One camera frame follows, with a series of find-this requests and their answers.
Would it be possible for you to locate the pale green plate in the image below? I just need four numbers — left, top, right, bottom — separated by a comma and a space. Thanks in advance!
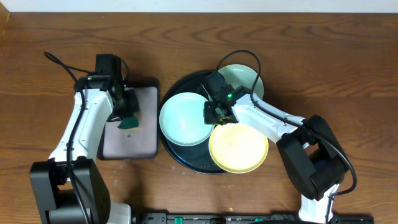
218, 64, 264, 99

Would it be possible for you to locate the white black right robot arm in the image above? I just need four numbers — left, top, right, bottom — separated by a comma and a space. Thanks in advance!
205, 85, 355, 223

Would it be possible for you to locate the black rectangular water tray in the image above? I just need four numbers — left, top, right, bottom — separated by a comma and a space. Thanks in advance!
97, 78, 159, 161

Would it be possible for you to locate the green yellow sponge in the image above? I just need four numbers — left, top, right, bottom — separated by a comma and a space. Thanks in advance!
118, 116, 139, 130

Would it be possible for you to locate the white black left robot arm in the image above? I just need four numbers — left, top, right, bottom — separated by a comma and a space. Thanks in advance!
30, 75, 135, 223

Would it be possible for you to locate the yellow plate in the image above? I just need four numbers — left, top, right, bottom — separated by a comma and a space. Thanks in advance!
208, 123, 269, 174

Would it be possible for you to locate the round black tray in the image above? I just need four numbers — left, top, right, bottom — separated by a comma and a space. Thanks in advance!
158, 70, 226, 174

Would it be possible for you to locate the light green plate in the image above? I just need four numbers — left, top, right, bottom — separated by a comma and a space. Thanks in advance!
159, 92, 215, 146

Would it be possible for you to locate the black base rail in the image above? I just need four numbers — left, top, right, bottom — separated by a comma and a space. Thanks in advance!
134, 213, 375, 224

